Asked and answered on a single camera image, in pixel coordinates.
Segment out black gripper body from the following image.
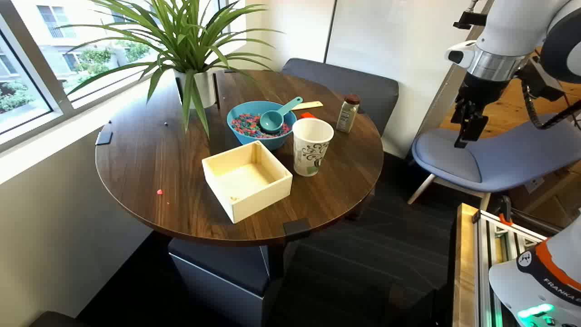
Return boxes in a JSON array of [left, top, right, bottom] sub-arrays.
[[451, 70, 509, 121]]

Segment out white paper coffee cup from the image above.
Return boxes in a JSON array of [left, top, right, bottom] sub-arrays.
[[291, 116, 337, 178]]

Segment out light blue chair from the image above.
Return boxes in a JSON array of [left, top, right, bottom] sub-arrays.
[[406, 114, 581, 210]]

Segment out brown cardboard box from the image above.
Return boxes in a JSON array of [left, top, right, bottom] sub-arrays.
[[507, 165, 581, 234]]

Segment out dark grey armchair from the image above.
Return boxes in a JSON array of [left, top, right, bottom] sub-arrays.
[[280, 56, 402, 138]]

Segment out glass spice jar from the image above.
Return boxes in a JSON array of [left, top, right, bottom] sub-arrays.
[[335, 94, 364, 136]]

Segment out light wooden stick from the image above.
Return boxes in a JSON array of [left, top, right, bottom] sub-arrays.
[[291, 99, 326, 112]]

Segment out teal measuring scoop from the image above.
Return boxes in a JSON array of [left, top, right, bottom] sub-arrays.
[[259, 94, 306, 136]]

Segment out black table clip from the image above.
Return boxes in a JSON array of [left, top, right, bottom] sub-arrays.
[[95, 123, 117, 147], [282, 218, 313, 239]]

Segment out colourful candy pieces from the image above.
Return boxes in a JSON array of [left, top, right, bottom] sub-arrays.
[[233, 112, 293, 141]]

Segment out light wooden box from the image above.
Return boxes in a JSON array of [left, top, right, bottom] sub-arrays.
[[200, 139, 295, 225]]

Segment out blue bowl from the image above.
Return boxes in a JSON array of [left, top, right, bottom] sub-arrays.
[[226, 99, 300, 152]]

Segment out white plant pot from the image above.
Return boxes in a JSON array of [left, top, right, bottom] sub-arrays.
[[173, 67, 222, 110]]

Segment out green spiky plant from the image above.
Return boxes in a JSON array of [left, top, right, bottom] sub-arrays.
[[61, 0, 280, 138]]

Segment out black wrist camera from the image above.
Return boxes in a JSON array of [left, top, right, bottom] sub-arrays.
[[516, 59, 569, 103]]

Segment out aluminium frame rail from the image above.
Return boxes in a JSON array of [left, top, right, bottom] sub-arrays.
[[453, 201, 549, 327]]

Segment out grey table pedestal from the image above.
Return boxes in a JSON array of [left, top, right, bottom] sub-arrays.
[[168, 236, 288, 327]]

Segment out grey window frame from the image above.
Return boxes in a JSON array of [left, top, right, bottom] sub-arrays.
[[0, 0, 184, 152]]

